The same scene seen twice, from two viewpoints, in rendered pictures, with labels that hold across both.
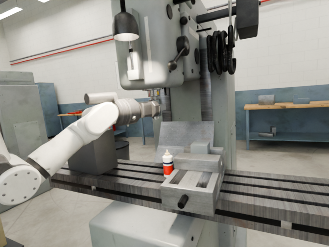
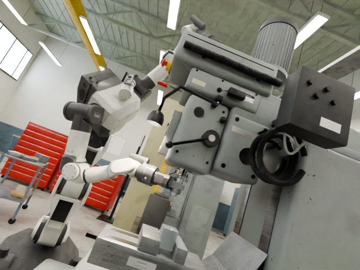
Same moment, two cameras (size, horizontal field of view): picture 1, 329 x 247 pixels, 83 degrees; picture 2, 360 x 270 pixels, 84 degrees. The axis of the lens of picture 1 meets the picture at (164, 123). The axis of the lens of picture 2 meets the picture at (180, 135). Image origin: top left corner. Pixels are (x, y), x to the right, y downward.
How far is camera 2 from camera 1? 0.76 m
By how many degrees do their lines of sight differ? 64
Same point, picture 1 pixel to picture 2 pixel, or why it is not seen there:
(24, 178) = (72, 169)
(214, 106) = (274, 232)
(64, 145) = (99, 170)
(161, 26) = (182, 119)
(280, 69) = not seen: outside the picture
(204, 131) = (250, 262)
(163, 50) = (177, 135)
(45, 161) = (87, 171)
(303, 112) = not seen: outside the picture
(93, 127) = (113, 167)
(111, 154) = (157, 221)
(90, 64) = not seen: hidden behind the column
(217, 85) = (284, 203)
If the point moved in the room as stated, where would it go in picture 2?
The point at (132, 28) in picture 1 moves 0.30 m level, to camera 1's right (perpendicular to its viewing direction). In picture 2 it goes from (151, 117) to (193, 107)
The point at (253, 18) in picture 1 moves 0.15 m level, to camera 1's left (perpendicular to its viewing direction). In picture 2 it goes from (286, 116) to (247, 120)
